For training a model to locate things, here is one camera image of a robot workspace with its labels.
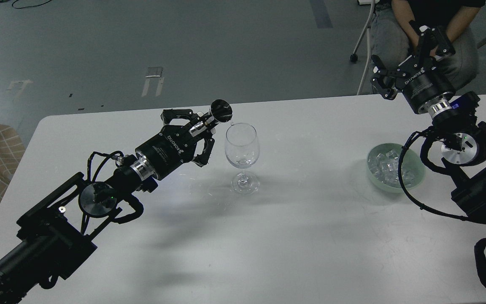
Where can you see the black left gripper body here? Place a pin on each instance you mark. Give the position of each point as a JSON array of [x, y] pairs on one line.
[[165, 152]]

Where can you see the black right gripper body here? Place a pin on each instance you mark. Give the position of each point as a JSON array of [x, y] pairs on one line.
[[421, 83]]

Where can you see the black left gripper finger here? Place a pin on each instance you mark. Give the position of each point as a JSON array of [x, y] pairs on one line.
[[203, 158], [194, 120]]

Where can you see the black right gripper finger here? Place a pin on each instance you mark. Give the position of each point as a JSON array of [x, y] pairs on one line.
[[433, 42], [383, 79]]

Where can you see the steel double jigger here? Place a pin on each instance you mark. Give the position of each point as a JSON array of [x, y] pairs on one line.
[[220, 111]]

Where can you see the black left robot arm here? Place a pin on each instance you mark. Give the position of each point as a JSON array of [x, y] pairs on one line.
[[57, 233]]

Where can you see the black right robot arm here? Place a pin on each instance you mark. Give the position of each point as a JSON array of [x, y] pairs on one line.
[[455, 142]]

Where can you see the clear wine glass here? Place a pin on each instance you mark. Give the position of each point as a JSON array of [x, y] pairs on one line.
[[242, 150]]

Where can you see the green bowl of ice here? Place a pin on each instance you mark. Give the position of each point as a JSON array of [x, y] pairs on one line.
[[384, 168]]

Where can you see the white metal chair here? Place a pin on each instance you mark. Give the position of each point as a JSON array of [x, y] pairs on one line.
[[365, 34]]

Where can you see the seated person in black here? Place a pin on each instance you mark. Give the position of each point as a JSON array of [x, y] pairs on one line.
[[394, 39]]

